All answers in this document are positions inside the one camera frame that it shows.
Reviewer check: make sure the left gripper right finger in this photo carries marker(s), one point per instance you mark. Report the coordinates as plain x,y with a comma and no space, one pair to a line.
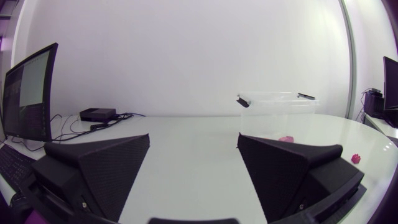
280,174

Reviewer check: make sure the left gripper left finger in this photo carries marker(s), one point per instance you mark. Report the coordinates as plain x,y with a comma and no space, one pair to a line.
102,174

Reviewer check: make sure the clear plastic container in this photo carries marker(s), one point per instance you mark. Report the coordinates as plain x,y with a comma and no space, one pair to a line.
276,115

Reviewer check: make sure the red toy brick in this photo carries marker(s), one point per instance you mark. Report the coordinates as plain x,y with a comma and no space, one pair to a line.
356,158
286,139

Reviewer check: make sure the black power brick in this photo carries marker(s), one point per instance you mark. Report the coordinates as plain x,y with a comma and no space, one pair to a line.
97,114

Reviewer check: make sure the black keyboard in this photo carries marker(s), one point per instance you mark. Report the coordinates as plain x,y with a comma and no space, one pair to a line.
14,165

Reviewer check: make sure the dark screen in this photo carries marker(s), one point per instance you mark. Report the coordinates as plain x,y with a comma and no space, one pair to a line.
28,96
391,84

